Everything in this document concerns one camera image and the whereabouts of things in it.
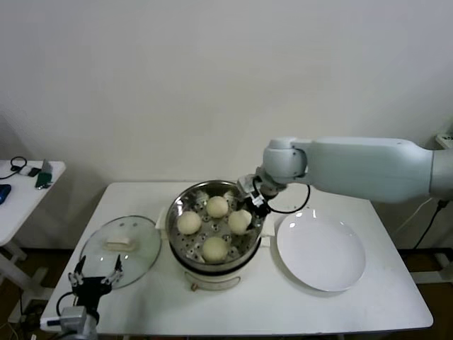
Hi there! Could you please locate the white stand foot frame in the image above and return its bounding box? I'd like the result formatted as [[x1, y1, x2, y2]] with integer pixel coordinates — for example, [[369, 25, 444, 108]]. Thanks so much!
[[410, 253, 453, 286]]

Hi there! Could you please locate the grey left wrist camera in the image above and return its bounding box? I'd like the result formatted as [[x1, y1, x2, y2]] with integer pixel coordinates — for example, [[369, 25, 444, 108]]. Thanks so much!
[[59, 306, 88, 330]]

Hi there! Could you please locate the black power cable with plug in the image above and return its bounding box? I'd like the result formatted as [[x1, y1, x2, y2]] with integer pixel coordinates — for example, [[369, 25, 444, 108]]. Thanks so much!
[[412, 200, 447, 251]]

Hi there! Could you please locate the green tool with grey handle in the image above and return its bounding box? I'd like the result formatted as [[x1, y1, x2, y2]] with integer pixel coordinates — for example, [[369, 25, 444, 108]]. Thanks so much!
[[35, 158, 56, 191]]

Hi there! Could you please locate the white steamed baozi bun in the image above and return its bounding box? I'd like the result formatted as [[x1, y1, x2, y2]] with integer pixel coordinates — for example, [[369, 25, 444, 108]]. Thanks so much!
[[228, 208, 253, 235], [206, 195, 229, 219], [176, 211, 202, 235], [201, 236, 229, 264]]

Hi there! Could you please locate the round glass pot lid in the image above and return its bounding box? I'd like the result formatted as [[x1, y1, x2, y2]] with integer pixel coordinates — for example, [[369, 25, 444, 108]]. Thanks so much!
[[79, 215, 164, 290]]

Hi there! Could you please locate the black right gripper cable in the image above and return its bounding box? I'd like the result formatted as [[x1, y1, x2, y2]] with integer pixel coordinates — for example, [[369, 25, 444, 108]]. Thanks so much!
[[265, 182, 312, 215]]

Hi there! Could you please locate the white side table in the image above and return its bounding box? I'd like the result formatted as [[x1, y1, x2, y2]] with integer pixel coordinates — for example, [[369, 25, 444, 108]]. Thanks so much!
[[0, 159, 67, 309]]

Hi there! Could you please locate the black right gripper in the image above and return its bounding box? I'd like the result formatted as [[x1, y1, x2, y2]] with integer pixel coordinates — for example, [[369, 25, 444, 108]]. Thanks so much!
[[237, 193, 272, 231]]

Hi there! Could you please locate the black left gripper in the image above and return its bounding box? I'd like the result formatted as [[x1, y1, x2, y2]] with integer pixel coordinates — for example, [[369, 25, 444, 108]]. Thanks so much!
[[69, 254, 123, 308]]

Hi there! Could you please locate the large white round plate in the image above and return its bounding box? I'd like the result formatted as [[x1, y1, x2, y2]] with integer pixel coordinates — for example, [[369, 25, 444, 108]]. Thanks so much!
[[275, 209, 367, 293]]

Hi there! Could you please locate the stainless steel steamer basket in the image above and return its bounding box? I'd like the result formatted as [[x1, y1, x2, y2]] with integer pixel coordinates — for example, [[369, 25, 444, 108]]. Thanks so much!
[[165, 179, 265, 272]]

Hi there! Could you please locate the black looped cable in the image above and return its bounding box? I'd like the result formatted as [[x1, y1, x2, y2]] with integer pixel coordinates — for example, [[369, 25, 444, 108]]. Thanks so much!
[[0, 157, 29, 180]]

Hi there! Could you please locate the white wall cable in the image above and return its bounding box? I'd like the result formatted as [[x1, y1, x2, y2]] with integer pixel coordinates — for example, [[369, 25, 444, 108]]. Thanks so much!
[[395, 197, 435, 233]]

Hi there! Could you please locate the white shelf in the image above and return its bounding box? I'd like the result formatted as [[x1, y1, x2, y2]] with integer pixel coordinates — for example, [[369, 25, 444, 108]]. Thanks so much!
[[434, 131, 453, 152]]

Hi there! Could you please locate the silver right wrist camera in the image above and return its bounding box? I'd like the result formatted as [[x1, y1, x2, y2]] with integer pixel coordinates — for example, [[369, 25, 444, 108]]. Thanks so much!
[[236, 173, 265, 208]]

